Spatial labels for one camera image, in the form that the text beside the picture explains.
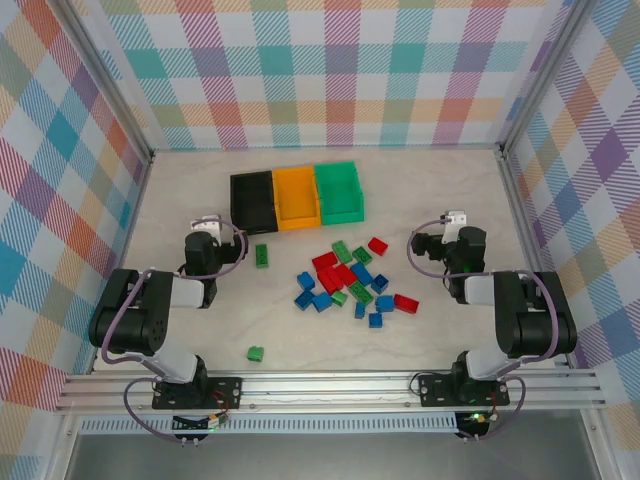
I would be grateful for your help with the red lego brick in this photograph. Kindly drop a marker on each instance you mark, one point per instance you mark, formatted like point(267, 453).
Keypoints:
point(324, 260)
point(378, 245)
point(346, 274)
point(327, 281)
point(406, 303)

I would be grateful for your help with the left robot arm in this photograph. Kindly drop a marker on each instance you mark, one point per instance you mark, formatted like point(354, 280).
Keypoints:
point(150, 320)

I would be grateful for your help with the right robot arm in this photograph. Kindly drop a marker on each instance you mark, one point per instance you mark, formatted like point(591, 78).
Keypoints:
point(540, 325)

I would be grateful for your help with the black plastic bin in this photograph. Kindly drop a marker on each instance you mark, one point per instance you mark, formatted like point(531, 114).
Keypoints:
point(252, 200)

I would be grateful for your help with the orange plastic bin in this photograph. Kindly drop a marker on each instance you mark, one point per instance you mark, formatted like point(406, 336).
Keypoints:
point(295, 200)

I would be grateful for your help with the green plastic bin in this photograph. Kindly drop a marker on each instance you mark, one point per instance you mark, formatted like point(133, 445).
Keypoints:
point(340, 195)

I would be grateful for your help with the small circuit board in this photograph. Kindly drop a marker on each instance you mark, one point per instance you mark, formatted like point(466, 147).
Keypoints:
point(200, 424)
point(475, 419)

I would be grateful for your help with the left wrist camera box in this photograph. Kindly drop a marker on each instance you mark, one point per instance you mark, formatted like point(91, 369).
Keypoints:
point(207, 225)

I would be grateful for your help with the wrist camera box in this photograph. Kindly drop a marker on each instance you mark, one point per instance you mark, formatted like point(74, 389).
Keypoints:
point(207, 225)
point(456, 221)

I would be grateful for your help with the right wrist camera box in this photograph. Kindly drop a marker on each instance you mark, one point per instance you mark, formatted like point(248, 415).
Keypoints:
point(456, 221)

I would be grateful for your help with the aluminium side rail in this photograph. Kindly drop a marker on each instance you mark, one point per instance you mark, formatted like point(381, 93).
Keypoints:
point(131, 220)
point(522, 215)

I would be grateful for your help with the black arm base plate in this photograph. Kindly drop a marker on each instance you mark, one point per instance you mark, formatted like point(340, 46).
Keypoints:
point(225, 395)
point(435, 390)

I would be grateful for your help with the aluminium mounting rail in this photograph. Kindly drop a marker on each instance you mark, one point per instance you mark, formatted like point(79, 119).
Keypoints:
point(325, 392)

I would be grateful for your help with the aluminium frame post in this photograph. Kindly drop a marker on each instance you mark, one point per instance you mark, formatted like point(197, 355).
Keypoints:
point(542, 75)
point(111, 80)

